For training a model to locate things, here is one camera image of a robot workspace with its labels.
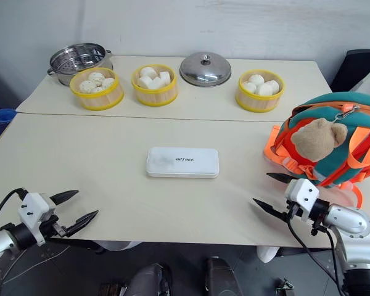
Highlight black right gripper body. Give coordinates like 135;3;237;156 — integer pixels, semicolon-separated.
277;199;303;222

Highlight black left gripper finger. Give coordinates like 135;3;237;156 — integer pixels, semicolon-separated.
49;189;80;206
65;210;100;238

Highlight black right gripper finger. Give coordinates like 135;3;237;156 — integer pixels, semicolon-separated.
266;172;298;186
252;197;288;221

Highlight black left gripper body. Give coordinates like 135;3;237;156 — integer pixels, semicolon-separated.
41;213;71;240

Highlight teal and orange backpack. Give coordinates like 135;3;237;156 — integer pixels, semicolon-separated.
262;92;370;209

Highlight white rectangular case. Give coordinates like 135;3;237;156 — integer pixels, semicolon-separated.
146;146;221;179

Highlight white table leg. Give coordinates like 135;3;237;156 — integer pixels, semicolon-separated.
256;245;280;264
96;239;143;253

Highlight bamboo steamer basket yellow rims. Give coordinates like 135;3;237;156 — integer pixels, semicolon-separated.
130;64;179;107
68;67;125;112
235;70;287;114

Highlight dark rounded shape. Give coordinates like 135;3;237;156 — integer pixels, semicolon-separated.
204;255;245;296
129;263;174;296

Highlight black chair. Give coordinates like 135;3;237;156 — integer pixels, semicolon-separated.
329;49;370;94

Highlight stainless steel pot lid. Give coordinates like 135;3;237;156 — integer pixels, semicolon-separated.
179;52;232;88

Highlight stainless steel steamer pot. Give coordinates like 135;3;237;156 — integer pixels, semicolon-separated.
46;42;115;87

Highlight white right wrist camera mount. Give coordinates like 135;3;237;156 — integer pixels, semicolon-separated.
284;178;321;223

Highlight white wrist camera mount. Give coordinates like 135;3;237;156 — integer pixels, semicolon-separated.
284;178;321;223
17;192;58;247

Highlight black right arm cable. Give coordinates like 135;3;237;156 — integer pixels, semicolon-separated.
286;212;355;296

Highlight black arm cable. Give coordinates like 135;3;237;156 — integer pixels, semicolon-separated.
286;212;355;296
0;188;29;236

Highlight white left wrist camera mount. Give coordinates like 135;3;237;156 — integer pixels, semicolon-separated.
17;192;58;247

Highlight beige plush bear keychain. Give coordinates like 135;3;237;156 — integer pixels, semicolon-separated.
290;117;349;163

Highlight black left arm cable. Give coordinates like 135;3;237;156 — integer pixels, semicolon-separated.
0;188;29;236

